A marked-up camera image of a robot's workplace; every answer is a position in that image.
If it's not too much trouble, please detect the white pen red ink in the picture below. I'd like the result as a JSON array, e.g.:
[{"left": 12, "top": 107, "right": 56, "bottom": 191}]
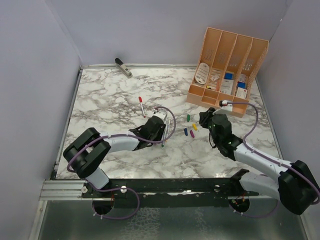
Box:
[{"left": 139, "top": 102, "right": 146, "bottom": 118}]

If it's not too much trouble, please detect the white pen purple ink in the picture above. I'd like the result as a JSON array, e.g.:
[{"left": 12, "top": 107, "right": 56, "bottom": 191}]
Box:
[{"left": 163, "top": 119, "right": 171, "bottom": 136}]

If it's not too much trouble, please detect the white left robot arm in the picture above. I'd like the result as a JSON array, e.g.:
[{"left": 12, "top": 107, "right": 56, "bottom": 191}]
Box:
[{"left": 63, "top": 111, "right": 167, "bottom": 198}]

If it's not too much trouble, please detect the yellow pen cap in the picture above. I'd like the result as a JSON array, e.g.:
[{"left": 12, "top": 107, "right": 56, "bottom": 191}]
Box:
[{"left": 192, "top": 123, "right": 198, "bottom": 131}]

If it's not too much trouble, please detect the white pen green ink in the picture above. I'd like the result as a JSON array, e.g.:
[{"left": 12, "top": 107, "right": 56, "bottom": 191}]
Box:
[{"left": 161, "top": 134, "right": 167, "bottom": 147}]

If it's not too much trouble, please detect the white oval perforated item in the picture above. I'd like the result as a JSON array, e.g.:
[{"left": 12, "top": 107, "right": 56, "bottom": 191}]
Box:
[{"left": 194, "top": 62, "right": 210, "bottom": 85}]

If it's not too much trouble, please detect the peach desk organizer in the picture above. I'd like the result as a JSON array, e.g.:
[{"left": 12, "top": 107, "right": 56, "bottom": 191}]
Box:
[{"left": 186, "top": 27, "right": 269, "bottom": 118}]

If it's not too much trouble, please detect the black grey stapler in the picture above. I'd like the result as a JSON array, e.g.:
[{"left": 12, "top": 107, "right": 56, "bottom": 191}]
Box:
[{"left": 115, "top": 57, "right": 132, "bottom": 78}]

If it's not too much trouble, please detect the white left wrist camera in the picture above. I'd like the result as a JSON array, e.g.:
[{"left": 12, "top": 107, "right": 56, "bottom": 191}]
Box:
[{"left": 153, "top": 108, "right": 168, "bottom": 123}]

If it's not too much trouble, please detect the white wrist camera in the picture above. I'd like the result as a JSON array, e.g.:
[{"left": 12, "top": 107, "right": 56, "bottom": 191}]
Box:
[
  {"left": 213, "top": 100, "right": 233, "bottom": 115},
  {"left": 153, "top": 108, "right": 168, "bottom": 123}
]

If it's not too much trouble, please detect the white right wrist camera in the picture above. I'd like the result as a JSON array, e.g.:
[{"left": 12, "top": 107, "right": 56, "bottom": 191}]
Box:
[{"left": 213, "top": 100, "right": 233, "bottom": 115}]

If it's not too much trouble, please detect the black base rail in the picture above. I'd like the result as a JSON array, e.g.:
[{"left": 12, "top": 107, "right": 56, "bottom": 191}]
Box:
[{"left": 81, "top": 176, "right": 257, "bottom": 209}]

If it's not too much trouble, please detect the aluminium frame profile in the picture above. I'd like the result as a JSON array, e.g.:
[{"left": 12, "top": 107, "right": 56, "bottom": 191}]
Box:
[{"left": 39, "top": 180, "right": 85, "bottom": 201}]

